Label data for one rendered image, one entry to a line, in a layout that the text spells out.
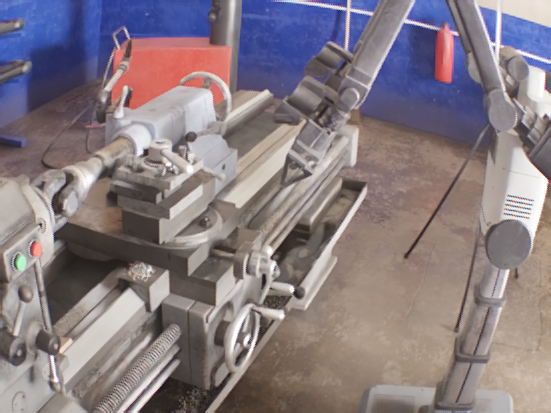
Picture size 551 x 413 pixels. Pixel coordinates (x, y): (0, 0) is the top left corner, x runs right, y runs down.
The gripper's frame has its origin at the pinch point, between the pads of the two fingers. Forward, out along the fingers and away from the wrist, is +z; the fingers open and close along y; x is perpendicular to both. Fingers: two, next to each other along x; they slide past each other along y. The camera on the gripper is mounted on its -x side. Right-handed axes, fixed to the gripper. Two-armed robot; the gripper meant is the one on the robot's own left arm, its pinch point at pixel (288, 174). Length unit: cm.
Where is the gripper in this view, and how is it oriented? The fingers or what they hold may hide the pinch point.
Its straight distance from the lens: 154.4
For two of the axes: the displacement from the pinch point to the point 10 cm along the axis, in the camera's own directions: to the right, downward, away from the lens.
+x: 8.2, 5.7, 0.8
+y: -2.1, 4.3, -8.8
